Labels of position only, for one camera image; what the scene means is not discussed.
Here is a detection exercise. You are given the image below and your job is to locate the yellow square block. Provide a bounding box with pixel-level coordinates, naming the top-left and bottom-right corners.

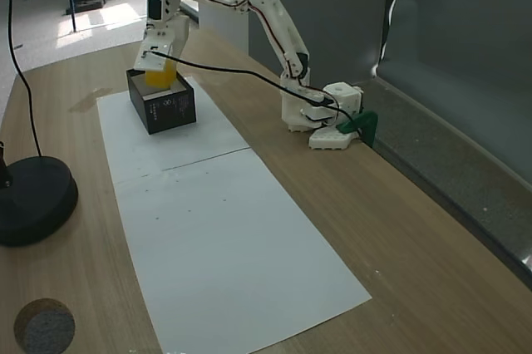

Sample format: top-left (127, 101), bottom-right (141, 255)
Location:
top-left (144, 57), bottom-right (178, 91)

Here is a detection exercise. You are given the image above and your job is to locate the dark brown box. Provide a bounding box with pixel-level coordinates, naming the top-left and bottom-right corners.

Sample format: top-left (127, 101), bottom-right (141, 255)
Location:
top-left (126, 67), bottom-right (198, 136)

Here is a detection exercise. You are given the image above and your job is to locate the small white paper sheet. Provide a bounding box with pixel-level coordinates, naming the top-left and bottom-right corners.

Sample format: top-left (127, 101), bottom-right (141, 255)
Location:
top-left (96, 75), bottom-right (252, 185)

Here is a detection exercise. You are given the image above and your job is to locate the green table clamp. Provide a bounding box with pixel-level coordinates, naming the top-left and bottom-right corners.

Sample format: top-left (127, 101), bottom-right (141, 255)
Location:
top-left (336, 110), bottom-right (381, 150)

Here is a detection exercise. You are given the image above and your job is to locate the black round stand base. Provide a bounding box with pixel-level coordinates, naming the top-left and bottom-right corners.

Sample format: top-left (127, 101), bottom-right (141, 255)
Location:
top-left (0, 141), bottom-right (80, 248)

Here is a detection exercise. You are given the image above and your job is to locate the large white paper sheet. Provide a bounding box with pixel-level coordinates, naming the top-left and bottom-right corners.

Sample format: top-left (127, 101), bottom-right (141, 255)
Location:
top-left (114, 146), bottom-right (373, 354)

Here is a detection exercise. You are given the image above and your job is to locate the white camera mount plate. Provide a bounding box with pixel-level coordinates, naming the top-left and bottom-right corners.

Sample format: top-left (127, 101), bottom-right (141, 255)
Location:
top-left (133, 39), bottom-right (178, 73)

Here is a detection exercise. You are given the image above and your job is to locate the black camera cable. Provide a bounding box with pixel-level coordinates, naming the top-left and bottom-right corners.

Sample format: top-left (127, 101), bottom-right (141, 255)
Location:
top-left (142, 50), bottom-right (375, 148)

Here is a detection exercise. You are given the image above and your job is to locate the black stand cable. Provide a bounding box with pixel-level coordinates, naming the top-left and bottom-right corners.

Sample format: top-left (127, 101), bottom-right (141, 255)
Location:
top-left (2, 0), bottom-right (44, 160)

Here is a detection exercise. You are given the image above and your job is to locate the round table cable hole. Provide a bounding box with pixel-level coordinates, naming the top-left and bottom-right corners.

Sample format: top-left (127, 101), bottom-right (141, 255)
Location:
top-left (12, 297), bottom-right (77, 354)

